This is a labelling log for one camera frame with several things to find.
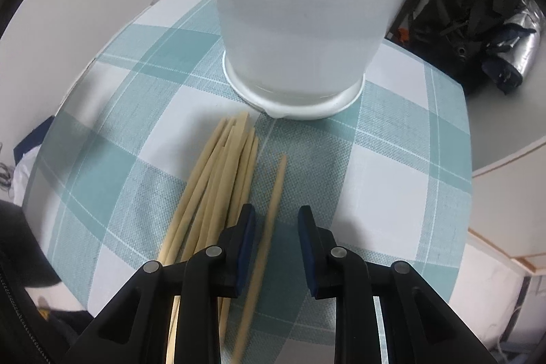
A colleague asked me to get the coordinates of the wooden chopstick leftmost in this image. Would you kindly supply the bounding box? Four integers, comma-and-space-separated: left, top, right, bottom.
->
157, 118, 227, 265

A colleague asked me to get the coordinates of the white utensil holder cup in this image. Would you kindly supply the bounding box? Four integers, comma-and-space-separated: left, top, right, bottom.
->
215, 0, 403, 120

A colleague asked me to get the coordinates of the wooden chopstick middle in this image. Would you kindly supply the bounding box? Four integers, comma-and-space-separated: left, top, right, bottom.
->
181, 112, 249, 261

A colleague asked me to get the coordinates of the teal plaid tablecloth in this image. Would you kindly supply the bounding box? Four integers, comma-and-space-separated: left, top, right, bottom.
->
23, 0, 472, 363

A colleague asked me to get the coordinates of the wooden chopstick rightmost pile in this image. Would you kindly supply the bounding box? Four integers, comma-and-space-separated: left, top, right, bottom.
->
217, 135, 260, 331

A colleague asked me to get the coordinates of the lone wooden chopstick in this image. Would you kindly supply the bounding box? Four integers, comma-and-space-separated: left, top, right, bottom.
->
231, 154, 288, 363

